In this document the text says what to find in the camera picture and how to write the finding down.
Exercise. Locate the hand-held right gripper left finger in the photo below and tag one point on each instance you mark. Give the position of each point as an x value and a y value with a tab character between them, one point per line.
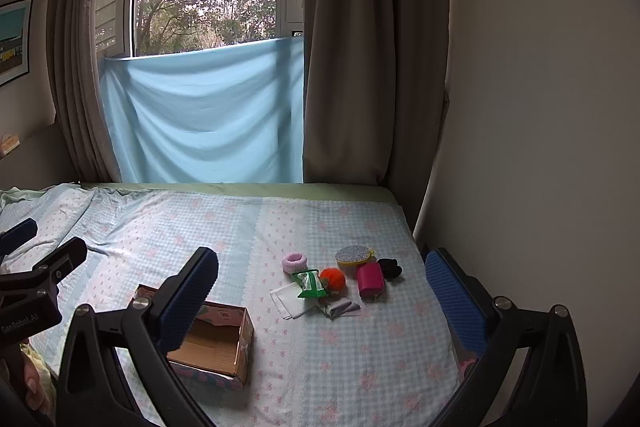
189	302

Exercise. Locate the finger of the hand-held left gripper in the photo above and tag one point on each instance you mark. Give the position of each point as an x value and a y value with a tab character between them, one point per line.
19	233
62	257

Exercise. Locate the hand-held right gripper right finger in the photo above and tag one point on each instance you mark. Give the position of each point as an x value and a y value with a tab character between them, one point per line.
455	302

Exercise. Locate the black scrunchie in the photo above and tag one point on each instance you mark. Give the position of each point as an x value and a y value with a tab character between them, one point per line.
390	269

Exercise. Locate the round silver scrubber yellow rim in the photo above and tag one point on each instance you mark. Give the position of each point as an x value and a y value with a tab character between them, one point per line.
352	255

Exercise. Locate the person's left hand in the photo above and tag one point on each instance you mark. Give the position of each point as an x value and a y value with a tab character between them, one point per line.
32	384

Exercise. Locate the pale green cloth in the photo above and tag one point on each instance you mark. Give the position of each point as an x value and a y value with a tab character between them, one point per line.
17	196

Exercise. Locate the open cardboard box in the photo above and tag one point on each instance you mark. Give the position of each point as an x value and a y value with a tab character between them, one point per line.
220	338

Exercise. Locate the small pink fabric item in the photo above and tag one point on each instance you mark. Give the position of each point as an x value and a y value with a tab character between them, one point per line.
468	368

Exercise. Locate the beige padded headboard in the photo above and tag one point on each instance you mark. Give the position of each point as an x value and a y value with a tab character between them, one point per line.
35	157

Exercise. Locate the small patterned box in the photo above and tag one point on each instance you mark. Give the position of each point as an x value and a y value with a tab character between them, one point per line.
9	142

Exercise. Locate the white folded cloth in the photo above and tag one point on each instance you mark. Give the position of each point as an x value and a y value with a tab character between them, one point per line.
290	302

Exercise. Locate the pink fluffy scrunchie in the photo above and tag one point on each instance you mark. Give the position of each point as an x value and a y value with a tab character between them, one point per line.
288	263

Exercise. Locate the grey folded cloth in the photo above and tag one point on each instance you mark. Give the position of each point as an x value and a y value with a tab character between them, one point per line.
340	308

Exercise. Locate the green snack packet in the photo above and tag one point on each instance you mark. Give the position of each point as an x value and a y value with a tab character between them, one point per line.
310	284

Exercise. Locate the orange pompom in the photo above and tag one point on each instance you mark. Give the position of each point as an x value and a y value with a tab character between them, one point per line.
332	280

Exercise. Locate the checked floral blanket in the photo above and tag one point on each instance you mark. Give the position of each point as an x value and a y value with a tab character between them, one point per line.
310	357

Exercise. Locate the green bed sheet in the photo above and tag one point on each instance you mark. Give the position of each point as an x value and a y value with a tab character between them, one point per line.
300	191

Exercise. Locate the light blue hanging cloth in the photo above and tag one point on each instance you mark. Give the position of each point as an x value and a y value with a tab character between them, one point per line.
200	117

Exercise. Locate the brown curtain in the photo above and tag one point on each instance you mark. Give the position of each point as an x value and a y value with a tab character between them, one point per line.
80	57
360	57

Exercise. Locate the framed wall picture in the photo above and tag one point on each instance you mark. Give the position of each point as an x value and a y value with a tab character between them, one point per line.
12	42

